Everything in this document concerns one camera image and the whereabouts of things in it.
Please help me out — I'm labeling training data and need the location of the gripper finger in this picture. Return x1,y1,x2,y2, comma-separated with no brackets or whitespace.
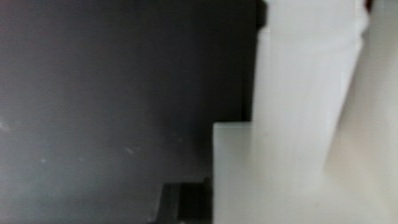
147,178,212,224

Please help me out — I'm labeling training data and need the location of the white chair seat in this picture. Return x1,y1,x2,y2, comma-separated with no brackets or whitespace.
212,0,398,224

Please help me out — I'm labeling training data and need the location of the white chair leg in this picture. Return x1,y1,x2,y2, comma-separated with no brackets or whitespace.
252,0,367,188

